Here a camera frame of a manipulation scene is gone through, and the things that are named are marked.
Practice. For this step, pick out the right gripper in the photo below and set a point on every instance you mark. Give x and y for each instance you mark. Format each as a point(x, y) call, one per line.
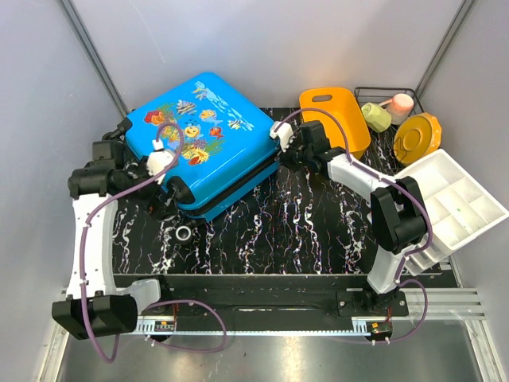
point(285, 157)

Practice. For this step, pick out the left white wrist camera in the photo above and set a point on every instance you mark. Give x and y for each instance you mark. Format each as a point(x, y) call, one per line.
point(158, 160)

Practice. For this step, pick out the yellow plate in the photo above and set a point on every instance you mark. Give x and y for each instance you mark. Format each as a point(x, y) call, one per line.
point(417, 137)

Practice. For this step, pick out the black wire dish rack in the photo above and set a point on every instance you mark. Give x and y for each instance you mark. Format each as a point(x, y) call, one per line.
point(380, 155)

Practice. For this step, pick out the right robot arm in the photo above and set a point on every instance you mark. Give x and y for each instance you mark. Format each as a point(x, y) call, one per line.
point(398, 217)

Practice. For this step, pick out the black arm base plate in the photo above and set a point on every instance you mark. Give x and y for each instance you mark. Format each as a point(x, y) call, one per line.
point(273, 303)

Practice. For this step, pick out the blue fish-print suitcase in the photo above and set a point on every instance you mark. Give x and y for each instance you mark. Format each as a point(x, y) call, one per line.
point(224, 142)

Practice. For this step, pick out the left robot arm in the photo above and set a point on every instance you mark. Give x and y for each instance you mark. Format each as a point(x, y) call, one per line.
point(95, 246)

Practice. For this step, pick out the pink cup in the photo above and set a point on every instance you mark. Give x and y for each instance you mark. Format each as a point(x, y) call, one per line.
point(399, 107)

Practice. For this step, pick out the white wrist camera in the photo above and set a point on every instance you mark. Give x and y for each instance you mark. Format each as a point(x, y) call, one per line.
point(158, 160)
point(282, 132)

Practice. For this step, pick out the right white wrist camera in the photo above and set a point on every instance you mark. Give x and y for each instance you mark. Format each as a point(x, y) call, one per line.
point(282, 132)

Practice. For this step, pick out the orange plastic basket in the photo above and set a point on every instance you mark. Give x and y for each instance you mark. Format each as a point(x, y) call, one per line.
point(340, 103)

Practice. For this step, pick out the white drawer organizer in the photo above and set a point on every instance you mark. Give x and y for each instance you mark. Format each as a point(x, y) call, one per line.
point(460, 208)

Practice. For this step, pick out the green cup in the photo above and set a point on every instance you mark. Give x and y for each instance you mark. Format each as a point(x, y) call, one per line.
point(376, 117)

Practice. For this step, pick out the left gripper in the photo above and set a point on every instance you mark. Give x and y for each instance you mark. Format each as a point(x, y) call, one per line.
point(165, 207)

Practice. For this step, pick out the aluminium rail frame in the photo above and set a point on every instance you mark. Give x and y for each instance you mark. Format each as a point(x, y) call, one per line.
point(159, 323)

